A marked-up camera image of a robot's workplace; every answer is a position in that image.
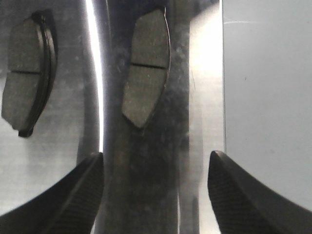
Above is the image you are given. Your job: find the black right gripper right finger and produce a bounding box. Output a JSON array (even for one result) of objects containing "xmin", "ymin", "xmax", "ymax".
[{"xmin": 207, "ymin": 151, "xmax": 312, "ymax": 234}]

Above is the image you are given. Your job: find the dark brake pad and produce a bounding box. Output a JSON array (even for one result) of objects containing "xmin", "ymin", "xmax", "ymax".
[
  {"xmin": 121, "ymin": 7, "xmax": 171, "ymax": 129},
  {"xmin": 1, "ymin": 9, "xmax": 58, "ymax": 138}
]

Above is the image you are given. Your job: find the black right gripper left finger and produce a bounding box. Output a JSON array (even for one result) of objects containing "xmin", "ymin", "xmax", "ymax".
[{"xmin": 0, "ymin": 153, "xmax": 104, "ymax": 234}]

